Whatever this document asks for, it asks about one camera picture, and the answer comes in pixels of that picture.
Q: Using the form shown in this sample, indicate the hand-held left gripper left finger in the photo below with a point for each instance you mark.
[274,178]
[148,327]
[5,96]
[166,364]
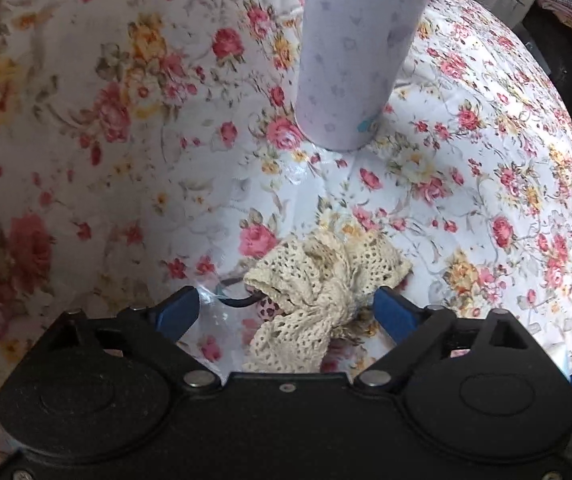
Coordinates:
[178,310]

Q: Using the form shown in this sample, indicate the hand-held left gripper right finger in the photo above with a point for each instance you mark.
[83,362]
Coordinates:
[393,312]

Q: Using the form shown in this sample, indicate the floral tablecloth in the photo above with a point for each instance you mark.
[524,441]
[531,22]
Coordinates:
[466,170]

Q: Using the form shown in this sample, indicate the lavender water bottle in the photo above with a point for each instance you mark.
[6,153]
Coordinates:
[356,50]

